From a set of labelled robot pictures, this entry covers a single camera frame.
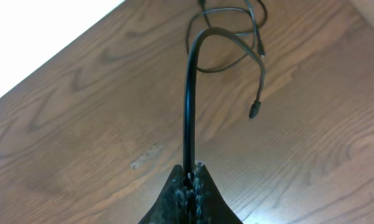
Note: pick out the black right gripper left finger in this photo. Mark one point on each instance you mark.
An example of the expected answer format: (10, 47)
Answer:
(169, 207)

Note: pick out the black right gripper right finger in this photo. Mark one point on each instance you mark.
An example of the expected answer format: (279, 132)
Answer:
(210, 207)

